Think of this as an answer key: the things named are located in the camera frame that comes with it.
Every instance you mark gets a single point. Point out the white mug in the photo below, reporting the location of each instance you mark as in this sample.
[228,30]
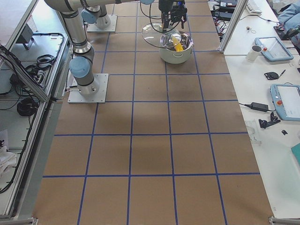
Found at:
[254,52]

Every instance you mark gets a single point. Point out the yellow corn cob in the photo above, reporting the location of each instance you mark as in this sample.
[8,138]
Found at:
[177,43]

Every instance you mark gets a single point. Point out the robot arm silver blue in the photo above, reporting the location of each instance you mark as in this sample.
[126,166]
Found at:
[98,15]
[74,12]

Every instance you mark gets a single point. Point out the pale green electric pot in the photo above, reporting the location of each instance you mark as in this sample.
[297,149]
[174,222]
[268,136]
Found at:
[172,56]

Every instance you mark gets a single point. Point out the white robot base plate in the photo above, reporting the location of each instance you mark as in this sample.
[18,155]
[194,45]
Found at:
[93,93]
[103,24]

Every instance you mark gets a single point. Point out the aluminium frame post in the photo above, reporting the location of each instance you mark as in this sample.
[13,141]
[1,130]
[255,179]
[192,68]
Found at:
[240,7]

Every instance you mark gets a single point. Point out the blue teach pendant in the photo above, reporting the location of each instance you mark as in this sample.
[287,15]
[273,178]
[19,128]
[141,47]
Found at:
[286,100]
[273,49]

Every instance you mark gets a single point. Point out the black power brick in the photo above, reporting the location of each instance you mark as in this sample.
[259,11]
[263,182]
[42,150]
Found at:
[259,107]

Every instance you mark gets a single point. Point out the glass pot lid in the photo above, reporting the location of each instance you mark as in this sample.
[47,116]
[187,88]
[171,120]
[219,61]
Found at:
[157,36]

